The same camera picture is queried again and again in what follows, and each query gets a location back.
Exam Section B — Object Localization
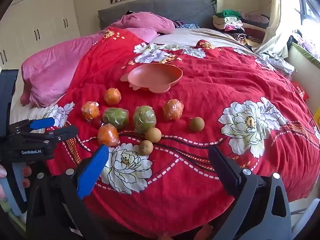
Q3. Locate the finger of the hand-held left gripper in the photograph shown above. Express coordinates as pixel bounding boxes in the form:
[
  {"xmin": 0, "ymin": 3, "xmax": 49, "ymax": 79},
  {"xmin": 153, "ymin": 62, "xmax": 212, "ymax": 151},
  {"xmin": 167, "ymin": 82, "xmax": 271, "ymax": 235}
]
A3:
[
  {"xmin": 10, "ymin": 117, "xmax": 56, "ymax": 134},
  {"xmin": 15, "ymin": 125, "xmax": 79, "ymax": 146}
]

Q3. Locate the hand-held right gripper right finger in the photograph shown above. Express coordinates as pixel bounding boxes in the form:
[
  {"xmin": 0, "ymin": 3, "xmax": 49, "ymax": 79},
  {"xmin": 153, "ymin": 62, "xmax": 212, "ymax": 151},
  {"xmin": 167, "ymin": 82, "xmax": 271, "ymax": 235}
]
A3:
[{"xmin": 208, "ymin": 145, "xmax": 292, "ymax": 240}]

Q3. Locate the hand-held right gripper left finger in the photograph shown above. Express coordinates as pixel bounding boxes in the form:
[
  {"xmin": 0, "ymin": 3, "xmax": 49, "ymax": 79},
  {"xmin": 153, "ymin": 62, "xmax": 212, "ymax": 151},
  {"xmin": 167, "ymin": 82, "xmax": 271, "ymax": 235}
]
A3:
[{"xmin": 26, "ymin": 144, "xmax": 110, "ymax": 240}]

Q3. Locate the plastic orange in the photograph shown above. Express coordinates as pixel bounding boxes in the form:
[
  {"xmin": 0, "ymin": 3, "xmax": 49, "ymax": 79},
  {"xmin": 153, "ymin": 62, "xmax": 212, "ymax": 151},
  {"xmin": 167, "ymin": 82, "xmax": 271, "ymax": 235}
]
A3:
[
  {"xmin": 162, "ymin": 99, "xmax": 184, "ymax": 120},
  {"xmin": 81, "ymin": 101, "xmax": 101, "ymax": 121},
  {"xmin": 97, "ymin": 124, "xmax": 120, "ymax": 147},
  {"xmin": 104, "ymin": 88, "xmax": 122, "ymax": 106}
]

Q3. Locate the brown round longan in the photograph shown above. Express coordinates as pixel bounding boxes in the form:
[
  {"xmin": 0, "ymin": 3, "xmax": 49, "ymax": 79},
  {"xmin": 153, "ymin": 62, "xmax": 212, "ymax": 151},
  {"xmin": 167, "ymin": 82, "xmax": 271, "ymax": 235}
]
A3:
[
  {"xmin": 145, "ymin": 127, "xmax": 162, "ymax": 143},
  {"xmin": 188, "ymin": 117, "xmax": 205, "ymax": 133},
  {"xmin": 139, "ymin": 140, "xmax": 154, "ymax": 156}
]

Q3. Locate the small green citrus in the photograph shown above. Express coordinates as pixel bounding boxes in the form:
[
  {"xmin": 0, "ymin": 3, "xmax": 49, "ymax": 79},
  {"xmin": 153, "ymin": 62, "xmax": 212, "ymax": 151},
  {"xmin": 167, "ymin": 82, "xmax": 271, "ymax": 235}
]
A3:
[{"xmin": 103, "ymin": 107, "xmax": 129, "ymax": 130}]

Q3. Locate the large green citrus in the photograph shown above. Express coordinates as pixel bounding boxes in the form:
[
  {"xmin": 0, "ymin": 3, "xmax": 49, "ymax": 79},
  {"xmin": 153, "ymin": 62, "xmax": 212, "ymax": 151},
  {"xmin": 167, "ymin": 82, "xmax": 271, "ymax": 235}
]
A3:
[{"xmin": 133, "ymin": 105, "xmax": 157, "ymax": 133}]

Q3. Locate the pink plastic bowl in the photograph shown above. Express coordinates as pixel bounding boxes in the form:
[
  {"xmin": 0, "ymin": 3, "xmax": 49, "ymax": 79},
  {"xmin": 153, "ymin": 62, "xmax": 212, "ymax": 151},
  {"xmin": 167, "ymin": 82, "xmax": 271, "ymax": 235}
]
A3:
[{"xmin": 120, "ymin": 63, "xmax": 183, "ymax": 93}]

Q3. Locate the person's left hand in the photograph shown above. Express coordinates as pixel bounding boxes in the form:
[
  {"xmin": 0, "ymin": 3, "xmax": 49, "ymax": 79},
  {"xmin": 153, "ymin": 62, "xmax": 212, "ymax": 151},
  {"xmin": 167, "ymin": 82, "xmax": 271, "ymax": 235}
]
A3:
[{"xmin": 21, "ymin": 166, "xmax": 32, "ymax": 188}]

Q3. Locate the white bed sheet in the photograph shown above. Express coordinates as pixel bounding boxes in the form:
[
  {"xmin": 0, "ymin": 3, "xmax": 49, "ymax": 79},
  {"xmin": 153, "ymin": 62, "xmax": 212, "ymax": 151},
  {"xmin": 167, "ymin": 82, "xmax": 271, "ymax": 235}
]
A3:
[{"xmin": 10, "ymin": 80, "xmax": 64, "ymax": 133}]

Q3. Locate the pink quilt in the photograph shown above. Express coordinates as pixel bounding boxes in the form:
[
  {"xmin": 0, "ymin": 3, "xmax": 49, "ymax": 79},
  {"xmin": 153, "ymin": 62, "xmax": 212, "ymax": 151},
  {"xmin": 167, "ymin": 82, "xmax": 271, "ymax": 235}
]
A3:
[{"xmin": 20, "ymin": 12, "xmax": 175, "ymax": 107}]

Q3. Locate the red floral blanket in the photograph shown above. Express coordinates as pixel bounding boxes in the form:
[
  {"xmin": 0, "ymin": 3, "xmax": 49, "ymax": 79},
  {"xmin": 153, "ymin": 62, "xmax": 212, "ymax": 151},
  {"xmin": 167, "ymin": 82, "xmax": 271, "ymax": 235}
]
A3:
[{"xmin": 44, "ymin": 27, "xmax": 320, "ymax": 238}]

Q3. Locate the red paper bag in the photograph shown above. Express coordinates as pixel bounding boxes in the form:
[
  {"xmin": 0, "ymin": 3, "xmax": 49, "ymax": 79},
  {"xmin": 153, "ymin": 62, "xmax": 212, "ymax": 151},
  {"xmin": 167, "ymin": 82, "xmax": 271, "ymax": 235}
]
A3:
[{"xmin": 292, "ymin": 81, "xmax": 310, "ymax": 101}]

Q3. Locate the cream wardrobe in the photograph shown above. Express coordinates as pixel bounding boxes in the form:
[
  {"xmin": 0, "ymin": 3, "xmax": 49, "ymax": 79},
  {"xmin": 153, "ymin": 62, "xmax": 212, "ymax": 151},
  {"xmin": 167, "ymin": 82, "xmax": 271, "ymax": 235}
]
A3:
[{"xmin": 0, "ymin": 0, "xmax": 81, "ymax": 67}]

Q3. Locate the crumpled white cloth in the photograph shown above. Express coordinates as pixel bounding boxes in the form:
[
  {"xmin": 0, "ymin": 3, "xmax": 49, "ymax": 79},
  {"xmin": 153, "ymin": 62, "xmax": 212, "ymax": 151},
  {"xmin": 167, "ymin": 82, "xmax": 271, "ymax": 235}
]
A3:
[{"xmin": 255, "ymin": 51, "xmax": 295, "ymax": 75}]

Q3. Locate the beige bed cover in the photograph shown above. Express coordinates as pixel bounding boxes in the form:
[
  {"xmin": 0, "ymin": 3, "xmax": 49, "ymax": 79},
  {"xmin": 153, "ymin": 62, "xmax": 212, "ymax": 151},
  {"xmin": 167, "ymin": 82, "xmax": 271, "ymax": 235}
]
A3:
[{"xmin": 150, "ymin": 27, "xmax": 253, "ymax": 53}]

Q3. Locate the green trimmed sill mat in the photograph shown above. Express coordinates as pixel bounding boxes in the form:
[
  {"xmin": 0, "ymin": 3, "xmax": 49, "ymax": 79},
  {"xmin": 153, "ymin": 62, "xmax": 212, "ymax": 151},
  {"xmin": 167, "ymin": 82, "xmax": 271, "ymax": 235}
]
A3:
[{"xmin": 291, "ymin": 41, "xmax": 320, "ymax": 68}]

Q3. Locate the pile of folded clothes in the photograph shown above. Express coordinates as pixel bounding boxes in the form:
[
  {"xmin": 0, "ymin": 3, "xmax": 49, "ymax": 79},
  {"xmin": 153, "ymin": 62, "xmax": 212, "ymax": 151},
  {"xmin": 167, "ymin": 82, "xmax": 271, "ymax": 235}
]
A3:
[{"xmin": 212, "ymin": 9, "xmax": 270, "ymax": 47}]

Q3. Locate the dark patterned pillow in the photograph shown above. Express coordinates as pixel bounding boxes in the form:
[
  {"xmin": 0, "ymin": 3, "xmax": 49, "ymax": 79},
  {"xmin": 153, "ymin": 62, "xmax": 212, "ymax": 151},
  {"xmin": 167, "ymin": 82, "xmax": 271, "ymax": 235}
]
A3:
[{"xmin": 172, "ymin": 20, "xmax": 200, "ymax": 29}]

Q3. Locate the heap of mixed clothes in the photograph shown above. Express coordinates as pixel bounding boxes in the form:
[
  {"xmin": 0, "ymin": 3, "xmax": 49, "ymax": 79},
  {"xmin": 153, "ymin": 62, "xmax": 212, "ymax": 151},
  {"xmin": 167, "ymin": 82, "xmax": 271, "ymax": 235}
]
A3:
[{"xmin": 287, "ymin": 29, "xmax": 320, "ymax": 58}]

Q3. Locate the grey padded headboard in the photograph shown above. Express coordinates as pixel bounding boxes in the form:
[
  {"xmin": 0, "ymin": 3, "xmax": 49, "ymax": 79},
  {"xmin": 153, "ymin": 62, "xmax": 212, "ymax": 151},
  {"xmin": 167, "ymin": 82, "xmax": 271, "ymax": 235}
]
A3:
[{"xmin": 98, "ymin": 0, "xmax": 217, "ymax": 30}]

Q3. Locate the cream curtain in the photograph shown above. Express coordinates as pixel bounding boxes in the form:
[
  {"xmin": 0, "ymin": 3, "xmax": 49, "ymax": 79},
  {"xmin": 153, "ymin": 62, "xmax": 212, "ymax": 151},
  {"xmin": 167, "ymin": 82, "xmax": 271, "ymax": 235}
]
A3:
[{"xmin": 259, "ymin": 0, "xmax": 300, "ymax": 58}]

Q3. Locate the window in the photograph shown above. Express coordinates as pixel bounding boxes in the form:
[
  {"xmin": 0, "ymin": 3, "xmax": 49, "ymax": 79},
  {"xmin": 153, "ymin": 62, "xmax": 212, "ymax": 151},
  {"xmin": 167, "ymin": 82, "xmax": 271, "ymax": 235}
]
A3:
[{"xmin": 295, "ymin": 0, "xmax": 320, "ymax": 29}]

